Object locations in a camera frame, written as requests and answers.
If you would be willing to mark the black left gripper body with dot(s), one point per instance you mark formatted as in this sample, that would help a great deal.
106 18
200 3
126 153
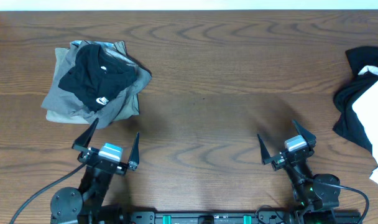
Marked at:
86 157

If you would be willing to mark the black mounting rail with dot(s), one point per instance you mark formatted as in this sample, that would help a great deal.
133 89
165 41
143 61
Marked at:
265 215

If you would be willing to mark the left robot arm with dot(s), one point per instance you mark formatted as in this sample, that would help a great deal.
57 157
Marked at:
84 204

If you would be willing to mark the black t-shirt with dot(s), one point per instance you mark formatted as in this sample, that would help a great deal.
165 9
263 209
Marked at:
97 78

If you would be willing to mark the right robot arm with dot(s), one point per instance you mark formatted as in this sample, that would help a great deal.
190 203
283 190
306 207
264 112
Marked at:
315 195

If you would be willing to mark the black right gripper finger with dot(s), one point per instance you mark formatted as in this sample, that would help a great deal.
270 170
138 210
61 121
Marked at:
309 138
265 156

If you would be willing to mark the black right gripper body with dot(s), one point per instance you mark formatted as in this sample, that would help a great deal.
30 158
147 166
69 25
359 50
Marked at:
278 163

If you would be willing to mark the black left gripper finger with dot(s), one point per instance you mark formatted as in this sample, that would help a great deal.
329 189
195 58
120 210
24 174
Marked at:
134 155
82 142

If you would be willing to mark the grey folded trousers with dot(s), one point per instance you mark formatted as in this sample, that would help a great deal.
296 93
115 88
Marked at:
61 99

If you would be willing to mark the white garment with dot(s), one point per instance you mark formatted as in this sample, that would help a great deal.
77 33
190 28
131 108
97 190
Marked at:
366 109

